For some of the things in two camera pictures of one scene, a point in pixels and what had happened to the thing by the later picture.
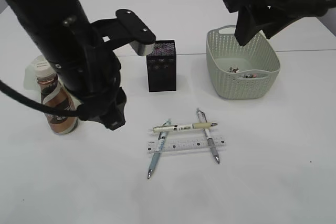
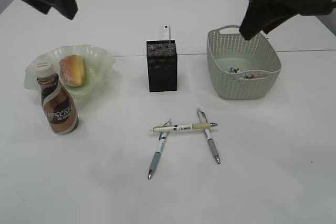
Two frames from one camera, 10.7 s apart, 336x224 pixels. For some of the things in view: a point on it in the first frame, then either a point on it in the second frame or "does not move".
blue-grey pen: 156,157 does not move
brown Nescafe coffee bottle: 53,92 does not move
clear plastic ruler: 188,144 → 165,33
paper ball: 234,70 does not move
